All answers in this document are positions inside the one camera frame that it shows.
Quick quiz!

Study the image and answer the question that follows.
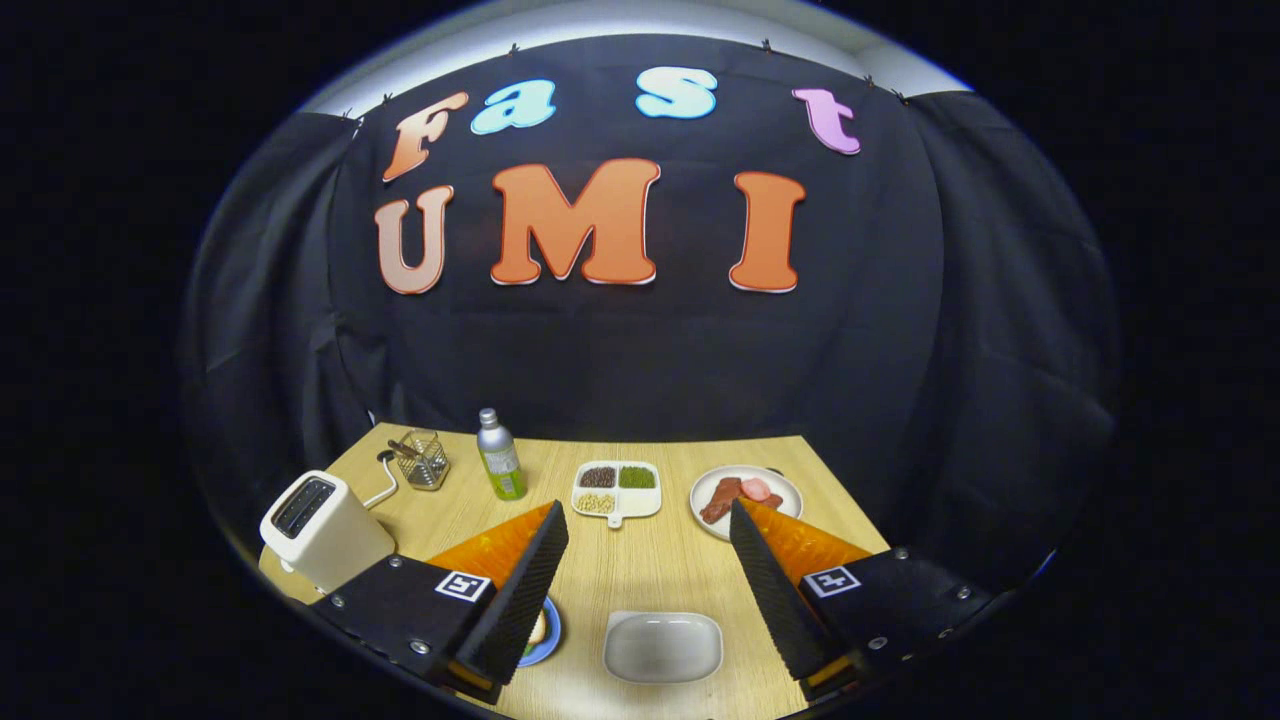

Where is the wire mesh utensil holder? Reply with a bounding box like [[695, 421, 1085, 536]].
[[398, 429, 451, 491]]

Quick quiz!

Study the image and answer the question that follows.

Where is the white oval plate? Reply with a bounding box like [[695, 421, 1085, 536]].
[[689, 465, 804, 542]]

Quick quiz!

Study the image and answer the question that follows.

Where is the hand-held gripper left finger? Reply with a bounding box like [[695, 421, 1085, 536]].
[[310, 500, 570, 704]]

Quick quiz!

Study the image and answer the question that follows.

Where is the white toaster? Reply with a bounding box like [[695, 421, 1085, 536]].
[[259, 470, 397, 595]]

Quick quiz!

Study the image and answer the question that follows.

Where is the white divided bean dish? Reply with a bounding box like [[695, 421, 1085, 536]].
[[571, 460, 663, 529]]

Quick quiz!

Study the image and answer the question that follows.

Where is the blue plate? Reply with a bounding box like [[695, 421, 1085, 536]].
[[518, 596, 563, 668]]

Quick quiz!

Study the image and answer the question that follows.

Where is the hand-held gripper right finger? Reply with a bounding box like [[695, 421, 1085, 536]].
[[728, 498, 1001, 701]]

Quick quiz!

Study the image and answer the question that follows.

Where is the small white dish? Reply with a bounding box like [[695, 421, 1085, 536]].
[[603, 611, 724, 685]]

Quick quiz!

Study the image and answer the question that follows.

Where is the silver green bottle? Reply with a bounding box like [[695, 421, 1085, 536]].
[[476, 408, 528, 501]]

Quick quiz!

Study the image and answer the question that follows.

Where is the black backdrop cloth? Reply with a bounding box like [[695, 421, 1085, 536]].
[[180, 35, 1121, 601]]

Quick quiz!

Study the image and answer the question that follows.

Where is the white toaster cable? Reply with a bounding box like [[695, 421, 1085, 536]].
[[362, 458, 399, 511]]

